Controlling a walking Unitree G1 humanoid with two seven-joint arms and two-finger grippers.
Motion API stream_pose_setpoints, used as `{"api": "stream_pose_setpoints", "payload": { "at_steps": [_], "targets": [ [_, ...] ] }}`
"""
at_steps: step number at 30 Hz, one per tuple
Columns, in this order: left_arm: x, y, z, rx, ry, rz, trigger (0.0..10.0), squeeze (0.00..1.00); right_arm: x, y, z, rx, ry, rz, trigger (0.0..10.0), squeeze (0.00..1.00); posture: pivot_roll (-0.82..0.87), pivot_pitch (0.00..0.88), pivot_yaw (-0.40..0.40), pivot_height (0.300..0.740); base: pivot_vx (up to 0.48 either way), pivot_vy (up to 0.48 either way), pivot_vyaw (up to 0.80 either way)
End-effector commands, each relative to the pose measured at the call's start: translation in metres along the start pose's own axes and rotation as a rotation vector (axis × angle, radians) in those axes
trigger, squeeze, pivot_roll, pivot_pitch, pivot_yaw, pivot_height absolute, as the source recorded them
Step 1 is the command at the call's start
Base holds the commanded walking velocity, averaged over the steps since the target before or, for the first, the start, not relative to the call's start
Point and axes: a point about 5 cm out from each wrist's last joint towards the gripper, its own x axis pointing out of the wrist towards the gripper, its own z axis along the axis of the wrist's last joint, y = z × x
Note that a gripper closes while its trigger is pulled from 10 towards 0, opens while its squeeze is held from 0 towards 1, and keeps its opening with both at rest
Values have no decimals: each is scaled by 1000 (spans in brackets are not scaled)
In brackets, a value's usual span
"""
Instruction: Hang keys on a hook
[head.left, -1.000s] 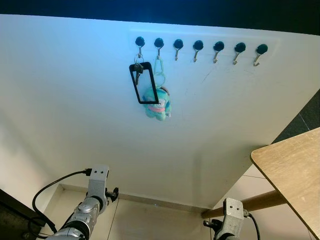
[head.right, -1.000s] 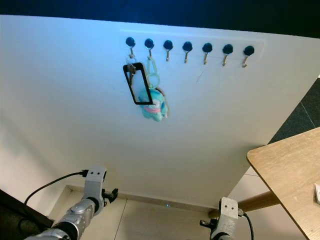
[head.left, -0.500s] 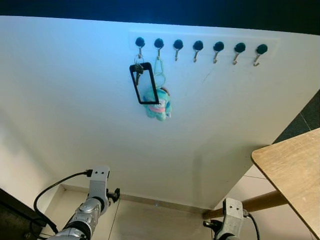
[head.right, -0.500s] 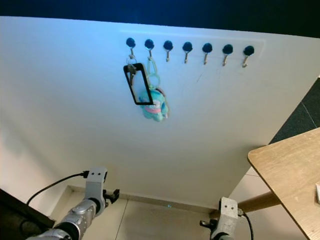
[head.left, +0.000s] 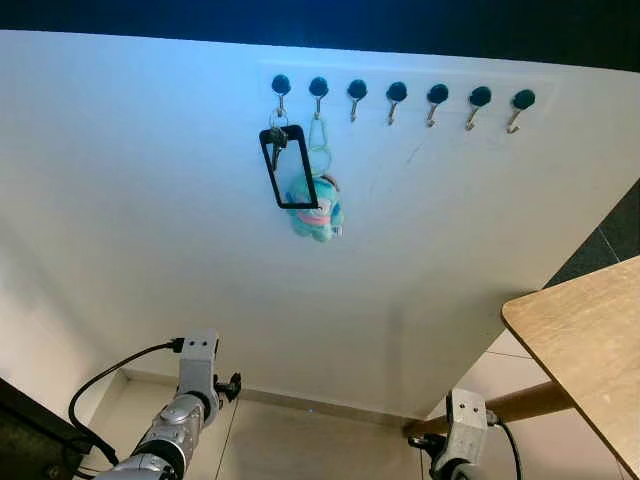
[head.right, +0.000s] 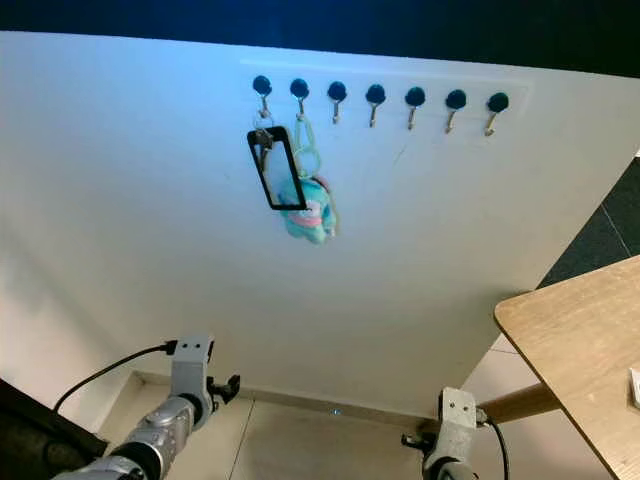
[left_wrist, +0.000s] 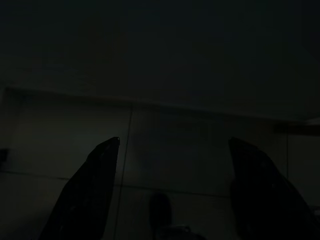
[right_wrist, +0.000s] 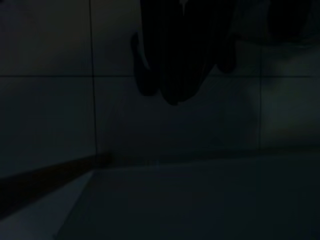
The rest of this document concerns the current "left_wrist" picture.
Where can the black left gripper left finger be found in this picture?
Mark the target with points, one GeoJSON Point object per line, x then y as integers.
{"type": "Point", "coordinates": [87, 190]}

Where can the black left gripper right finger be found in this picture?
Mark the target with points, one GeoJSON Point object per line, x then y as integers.
{"type": "Point", "coordinates": [262, 195]}

